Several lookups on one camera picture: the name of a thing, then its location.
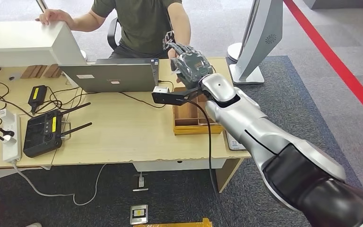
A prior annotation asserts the white counter box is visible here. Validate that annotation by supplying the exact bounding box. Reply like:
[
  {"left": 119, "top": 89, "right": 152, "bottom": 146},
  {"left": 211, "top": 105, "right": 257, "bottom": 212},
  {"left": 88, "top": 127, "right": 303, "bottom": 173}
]
[{"left": 0, "top": 20, "right": 87, "bottom": 67}]

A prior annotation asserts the black laptop cable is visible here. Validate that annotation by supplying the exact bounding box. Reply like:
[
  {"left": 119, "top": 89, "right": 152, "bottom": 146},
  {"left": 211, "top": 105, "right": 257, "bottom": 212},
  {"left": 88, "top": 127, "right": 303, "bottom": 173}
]
[{"left": 119, "top": 79, "right": 175, "bottom": 109}]

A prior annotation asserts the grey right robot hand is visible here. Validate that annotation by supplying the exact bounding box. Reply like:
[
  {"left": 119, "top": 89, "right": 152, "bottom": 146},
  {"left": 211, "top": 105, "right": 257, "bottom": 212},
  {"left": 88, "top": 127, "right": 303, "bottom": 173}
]
[{"left": 168, "top": 42, "right": 216, "bottom": 90}]

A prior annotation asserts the silver floor socket plate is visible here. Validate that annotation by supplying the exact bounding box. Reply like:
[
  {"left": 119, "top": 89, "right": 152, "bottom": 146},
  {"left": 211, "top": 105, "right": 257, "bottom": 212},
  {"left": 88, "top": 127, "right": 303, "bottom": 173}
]
[{"left": 130, "top": 204, "right": 149, "bottom": 225}]

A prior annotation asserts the person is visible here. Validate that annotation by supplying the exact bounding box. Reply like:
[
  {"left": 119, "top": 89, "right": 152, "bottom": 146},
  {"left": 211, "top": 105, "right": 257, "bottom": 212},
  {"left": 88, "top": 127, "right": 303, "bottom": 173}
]
[{"left": 35, "top": 0, "right": 192, "bottom": 60}]

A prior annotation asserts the yellow floor tape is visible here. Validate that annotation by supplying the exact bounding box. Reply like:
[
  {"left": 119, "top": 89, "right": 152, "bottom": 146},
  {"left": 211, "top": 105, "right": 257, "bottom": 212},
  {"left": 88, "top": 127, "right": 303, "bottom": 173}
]
[{"left": 134, "top": 218, "right": 214, "bottom": 227}]

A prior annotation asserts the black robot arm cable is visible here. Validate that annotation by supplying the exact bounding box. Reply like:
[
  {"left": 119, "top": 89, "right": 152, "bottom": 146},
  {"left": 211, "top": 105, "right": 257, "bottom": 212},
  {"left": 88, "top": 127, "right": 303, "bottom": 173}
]
[{"left": 184, "top": 98, "right": 232, "bottom": 227}]

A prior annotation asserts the black power adapter yellow label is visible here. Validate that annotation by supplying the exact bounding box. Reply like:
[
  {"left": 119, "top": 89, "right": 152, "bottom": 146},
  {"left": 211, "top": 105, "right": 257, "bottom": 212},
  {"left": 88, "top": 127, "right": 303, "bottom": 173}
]
[{"left": 28, "top": 84, "right": 48, "bottom": 114}]

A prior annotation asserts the black remote controller with antennas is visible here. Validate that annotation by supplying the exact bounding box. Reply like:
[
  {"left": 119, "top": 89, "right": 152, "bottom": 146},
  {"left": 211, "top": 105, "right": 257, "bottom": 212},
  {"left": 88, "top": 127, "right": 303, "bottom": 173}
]
[{"left": 22, "top": 102, "right": 93, "bottom": 158}]

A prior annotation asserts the black office chair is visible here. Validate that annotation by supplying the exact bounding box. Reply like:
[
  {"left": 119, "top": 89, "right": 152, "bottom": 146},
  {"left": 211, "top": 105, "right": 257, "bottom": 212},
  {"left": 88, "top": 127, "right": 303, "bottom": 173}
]
[{"left": 107, "top": 17, "right": 122, "bottom": 52}]

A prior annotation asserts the black plug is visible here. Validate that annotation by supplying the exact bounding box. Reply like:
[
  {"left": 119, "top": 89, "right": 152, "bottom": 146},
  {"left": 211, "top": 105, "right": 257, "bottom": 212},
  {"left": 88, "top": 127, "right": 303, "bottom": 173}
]
[{"left": 0, "top": 125, "right": 16, "bottom": 139}]

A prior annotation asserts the white power strip cable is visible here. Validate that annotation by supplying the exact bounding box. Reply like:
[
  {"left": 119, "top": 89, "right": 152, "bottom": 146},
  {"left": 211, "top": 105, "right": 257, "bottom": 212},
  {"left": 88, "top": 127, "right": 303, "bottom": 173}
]
[{"left": 11, "top": 160, "right": 108, "bottom": 207}]

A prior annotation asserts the grey laptop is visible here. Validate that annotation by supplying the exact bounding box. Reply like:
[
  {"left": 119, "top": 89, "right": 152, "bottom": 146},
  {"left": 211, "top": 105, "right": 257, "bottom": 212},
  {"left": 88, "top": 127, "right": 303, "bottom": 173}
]
[{"left": 59, "top": 58, "right": 160, "bottom": 93}]

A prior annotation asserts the wooden compartment tray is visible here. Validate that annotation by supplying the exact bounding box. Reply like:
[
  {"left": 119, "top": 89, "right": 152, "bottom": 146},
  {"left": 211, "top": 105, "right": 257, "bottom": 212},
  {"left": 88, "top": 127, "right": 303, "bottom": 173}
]
[{"left": 173, "top": 87, "right": 225, "bottom": 136}]

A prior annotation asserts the white kiosk display stand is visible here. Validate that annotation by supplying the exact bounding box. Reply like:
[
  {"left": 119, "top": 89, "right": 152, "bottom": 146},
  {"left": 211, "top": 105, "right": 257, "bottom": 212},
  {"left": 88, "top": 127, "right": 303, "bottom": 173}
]
[{"left": 226, "top": 0, "right": 284, "bottom": 85}]

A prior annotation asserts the white power strip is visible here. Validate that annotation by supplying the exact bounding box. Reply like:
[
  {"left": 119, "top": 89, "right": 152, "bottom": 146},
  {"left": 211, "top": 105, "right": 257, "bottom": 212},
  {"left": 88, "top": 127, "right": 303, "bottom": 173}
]
[{"left": 2, "top": 113, "right": 23, "bottom": 163}]

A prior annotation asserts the white card reader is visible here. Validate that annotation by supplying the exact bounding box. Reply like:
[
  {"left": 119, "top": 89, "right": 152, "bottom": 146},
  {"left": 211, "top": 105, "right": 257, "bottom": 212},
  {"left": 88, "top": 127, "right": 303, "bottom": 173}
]
[{"left": 225, "top": 130, "right": 249, "bottom": 152}]

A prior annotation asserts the white plug in floor socket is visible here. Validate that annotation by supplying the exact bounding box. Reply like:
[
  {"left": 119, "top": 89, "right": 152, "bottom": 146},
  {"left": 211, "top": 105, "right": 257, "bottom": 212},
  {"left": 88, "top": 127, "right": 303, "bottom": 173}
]
[{"left": 133, "top": 171, "right": 149, "bottom": 192}]

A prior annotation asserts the black cable bundle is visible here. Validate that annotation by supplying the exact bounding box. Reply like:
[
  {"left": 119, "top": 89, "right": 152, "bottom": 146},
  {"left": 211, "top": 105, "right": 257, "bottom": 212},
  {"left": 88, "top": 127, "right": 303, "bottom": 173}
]
[{"left": 0, "top": 66, "right": 90, "bottom": 141}]

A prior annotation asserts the person's right hand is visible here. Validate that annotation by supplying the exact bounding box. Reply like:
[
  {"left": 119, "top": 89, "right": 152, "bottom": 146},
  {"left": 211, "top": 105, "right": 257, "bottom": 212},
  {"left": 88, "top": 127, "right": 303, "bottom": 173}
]
[{"left": 35, "top": 8, "right": 75, "bottom": 27}]

